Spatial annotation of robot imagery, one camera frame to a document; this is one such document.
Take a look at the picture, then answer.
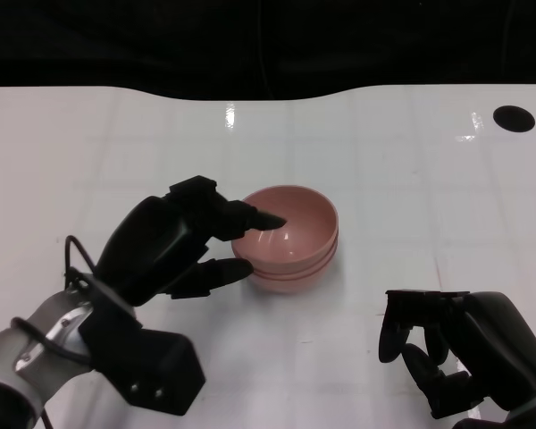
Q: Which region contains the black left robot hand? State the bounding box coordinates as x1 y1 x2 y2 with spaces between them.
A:
91 175 289 307

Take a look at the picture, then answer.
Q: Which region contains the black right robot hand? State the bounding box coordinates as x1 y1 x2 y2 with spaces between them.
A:
377 289 536 419

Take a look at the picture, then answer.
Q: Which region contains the pink plastic bowl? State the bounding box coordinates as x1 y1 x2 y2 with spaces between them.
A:
248 248 339 295
239 236 339 276
230 185 339 265

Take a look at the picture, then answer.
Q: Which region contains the black round table grommet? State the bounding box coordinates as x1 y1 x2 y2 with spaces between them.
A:
492 105 536 133

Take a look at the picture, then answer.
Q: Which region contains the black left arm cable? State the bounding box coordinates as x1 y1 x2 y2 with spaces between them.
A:
11 234 133 429

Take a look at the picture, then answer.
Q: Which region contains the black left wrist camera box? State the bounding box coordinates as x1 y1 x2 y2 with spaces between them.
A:
78 294 206 416

